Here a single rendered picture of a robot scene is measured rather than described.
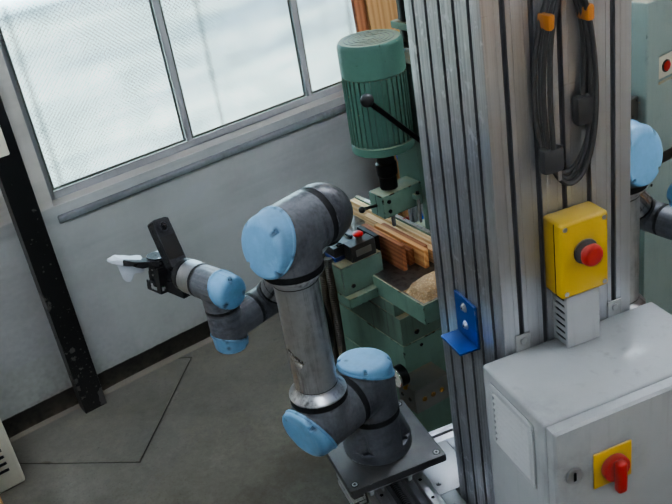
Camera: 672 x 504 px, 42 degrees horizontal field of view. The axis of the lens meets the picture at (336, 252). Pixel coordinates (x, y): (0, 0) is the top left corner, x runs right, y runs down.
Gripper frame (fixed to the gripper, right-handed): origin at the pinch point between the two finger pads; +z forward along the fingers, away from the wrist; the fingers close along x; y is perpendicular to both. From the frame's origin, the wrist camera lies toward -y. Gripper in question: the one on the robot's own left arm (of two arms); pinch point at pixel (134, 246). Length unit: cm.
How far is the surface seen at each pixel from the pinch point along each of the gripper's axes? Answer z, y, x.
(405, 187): -14, 6, 81
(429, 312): -40, 29, 59
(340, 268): -14, 21, 53
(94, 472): 94, 121, 25
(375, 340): -13, 49, 67
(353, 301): -17, 30, 54
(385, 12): 88, -24, 194
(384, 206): -13, 10, 74
